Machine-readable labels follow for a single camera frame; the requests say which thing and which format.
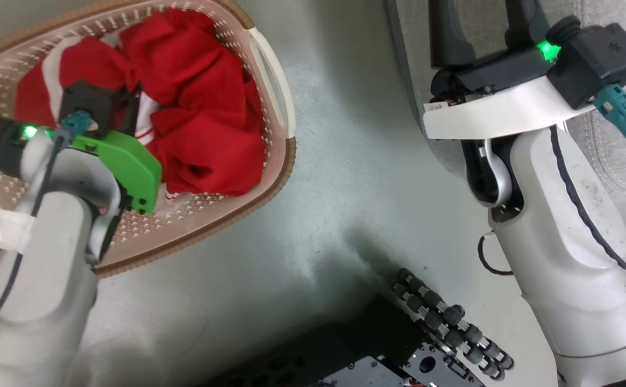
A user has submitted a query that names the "red and white clothing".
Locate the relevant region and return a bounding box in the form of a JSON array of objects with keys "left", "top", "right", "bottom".
[{"left": 13, "top": 8, "right": 266, "bottom": 207}]

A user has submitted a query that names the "cream perforated laundry basket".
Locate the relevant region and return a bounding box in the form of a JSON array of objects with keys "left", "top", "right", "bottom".
[{"left": 0, "top": 0, "right": 297, "bottom": 278}]

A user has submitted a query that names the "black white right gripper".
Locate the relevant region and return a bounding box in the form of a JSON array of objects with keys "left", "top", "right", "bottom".
[{"left": 423, "top": 0, "right": 596, "bottom": 141}]

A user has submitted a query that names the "black cable with teal plug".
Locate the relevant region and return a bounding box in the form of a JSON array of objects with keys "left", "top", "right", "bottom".
[
  {"left": 0, "top": 110, "right": 98, "bottom": 345},
  {"left": 594, "top": 85, "right": 626, "bottom": 168}
]

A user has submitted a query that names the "thin black cable loop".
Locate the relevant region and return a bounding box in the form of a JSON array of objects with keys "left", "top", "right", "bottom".
[{"left": 477, "top": 232, "right": 514, "bottom": 277}]

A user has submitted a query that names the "grey fabric sofa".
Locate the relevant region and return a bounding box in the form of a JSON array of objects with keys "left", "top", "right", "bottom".
[{"left": 386, "top": 0, "right": 626, "bottom": 200}]

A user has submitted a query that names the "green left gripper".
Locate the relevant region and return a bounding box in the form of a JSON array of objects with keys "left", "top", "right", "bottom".
[{"left": 70, "top": 131, "right": 162, "bottom": 214}]

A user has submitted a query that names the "black roller omni wheel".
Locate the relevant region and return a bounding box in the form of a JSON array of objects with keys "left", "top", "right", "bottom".
[{"left": 390, "top": 267, "right": 515, "bottom": 382}]

